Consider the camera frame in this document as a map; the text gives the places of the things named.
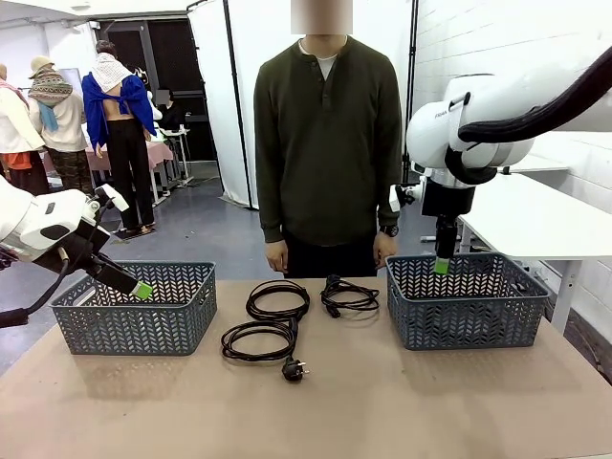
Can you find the large white table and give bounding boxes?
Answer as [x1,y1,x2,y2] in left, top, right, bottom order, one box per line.
[456,171,612,335]

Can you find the table with pink cloth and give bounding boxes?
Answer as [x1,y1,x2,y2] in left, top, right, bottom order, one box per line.
[42,141,175,207]

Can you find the black cable with round plug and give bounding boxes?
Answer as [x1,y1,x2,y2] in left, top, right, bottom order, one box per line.
[220,317,311,383]

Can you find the mannequin with blue cloth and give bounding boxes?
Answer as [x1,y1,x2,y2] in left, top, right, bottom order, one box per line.
[80,40,159,235]

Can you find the narrow white table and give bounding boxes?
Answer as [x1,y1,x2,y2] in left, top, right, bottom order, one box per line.
[509,152,571,175]

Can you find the grey plastic mesh basket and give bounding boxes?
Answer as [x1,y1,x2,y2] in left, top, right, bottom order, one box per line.
[50,260,219,358]
[384,251,551,352]

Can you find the white backdrop screen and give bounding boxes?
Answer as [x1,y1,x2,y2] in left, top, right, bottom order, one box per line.
[186,0,418,211]

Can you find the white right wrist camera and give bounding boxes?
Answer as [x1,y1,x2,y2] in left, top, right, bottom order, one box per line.
[388,184,425,213]

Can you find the mannequin in white jacket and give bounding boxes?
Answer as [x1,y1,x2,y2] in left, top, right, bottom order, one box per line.
[0,63,50,197]

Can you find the person's left hand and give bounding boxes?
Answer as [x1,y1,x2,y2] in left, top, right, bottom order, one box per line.
[374,234,400,270]

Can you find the person's blurred head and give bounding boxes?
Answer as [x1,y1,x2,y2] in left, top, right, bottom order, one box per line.
[290,0,354,35]

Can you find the black braided cable sleeve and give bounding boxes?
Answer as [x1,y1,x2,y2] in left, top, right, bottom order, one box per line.
[444,47,612,188]

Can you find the white humanoid robot figure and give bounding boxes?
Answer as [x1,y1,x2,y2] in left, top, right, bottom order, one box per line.
[132,66,166,123]

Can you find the black trousers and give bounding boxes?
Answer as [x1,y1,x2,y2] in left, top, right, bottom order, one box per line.
[284,229,383,279]

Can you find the mannequin with patterned scarf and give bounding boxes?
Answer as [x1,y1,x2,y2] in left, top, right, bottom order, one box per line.
[27,55,102,197]

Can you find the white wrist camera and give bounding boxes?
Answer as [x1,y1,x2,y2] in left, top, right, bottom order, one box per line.
[94,185,131,213]
[388,184,425,213]

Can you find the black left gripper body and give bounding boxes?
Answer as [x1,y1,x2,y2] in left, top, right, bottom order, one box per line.
[35,217,114,278]

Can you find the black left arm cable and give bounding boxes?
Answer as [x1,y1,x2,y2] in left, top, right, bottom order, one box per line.
[0,200,116,329]

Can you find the black backdrop stand pole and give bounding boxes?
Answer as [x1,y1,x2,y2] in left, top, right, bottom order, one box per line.
[222,0,259,211]
[400,0,420,208]

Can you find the person's right forearm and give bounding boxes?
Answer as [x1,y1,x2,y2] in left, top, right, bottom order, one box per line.
[256,157,289,244]

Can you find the background person with black hair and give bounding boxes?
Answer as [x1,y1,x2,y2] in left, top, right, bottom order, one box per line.
[155,87,186,133]

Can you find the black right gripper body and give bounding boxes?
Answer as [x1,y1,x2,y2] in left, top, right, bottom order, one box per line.
[420,179,477,230]

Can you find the person's left forearm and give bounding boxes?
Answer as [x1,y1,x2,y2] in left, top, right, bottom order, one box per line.
[375,157,404,230]

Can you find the dark green henley sweater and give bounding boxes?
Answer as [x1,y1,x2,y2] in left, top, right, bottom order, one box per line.
[252,33,404,248]

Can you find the person's right hand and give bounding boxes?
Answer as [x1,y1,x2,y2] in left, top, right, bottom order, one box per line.
[265,240,290,275]

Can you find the black cable with small connectors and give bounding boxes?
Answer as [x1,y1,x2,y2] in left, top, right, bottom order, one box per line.
[319,273,382,319]

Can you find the thin black coiled cable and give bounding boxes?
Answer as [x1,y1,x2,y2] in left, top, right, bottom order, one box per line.
[245,279,311,322]

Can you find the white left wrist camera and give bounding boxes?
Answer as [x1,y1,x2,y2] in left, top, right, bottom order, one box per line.
[94,185,131,213]

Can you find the small white desk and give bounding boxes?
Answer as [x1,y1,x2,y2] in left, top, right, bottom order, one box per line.
[160,127,193,186]

